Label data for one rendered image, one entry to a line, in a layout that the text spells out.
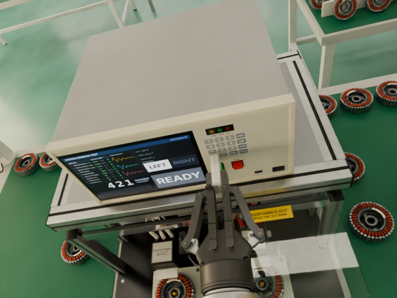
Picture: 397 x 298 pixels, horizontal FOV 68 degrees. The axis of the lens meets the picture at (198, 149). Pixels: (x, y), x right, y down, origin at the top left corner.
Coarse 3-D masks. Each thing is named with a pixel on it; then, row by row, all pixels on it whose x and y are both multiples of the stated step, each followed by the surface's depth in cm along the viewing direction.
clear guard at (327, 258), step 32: (320, 192) 63; (256, 224) 62; (288, 224) 60; (320, 224) 58; (256, 256) 58; (288, 256) 56; (320, 256) 55; (352, 256) 54; (256, 288) 54; (288, 288) 53; (320, 288) 52; (352, 288) 51
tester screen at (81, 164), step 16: (144, 144) 52; (160, 144) 52; (176, 144) 53; (192, 144) 53; (64, 160) 55; (80, 160) 55; (96, 160) 55; (112, 160) 55; (128, 160) 56; (144, 160) 56; (160, 160) 56; (80, 176) 59; (96, 176) 59; (112, 176) 60; (128, 176) 60; (144, 176) 60; (96, 192) 64; (128, 192) 64
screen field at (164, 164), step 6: (186, 156) 55; (192, 156) 55; (156, 162) 56; (162, 162) 56; (168, 162) 57; (174, 162) 57; (180, 162) 57; (186, 162) 57; (192, 162) 57; (150, 168) 58; (156, 168) 58; (162, 168) 58; (168, 168) 58
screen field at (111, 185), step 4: (120, 180) 61; (124, 180) 61; (128, 180) 61; (132, 180) 61; (108, 184) 62; (112, 184) 62; (116, 184) 62; (120, 184) 62; (124, 184) 62; (128, 184) 62; (132, 184) 62; (112, 188) 63
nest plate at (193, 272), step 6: (180, 270) 88; (186, 270) 88; (192, 270) 87; (198, 270) 87; (192, 276) 86; (198, 276) 86; (156, 282) 88; (198, 282) 85; (180, 288) 85; (198, 288) 84; (168, 294) 85; (198, 294) 83
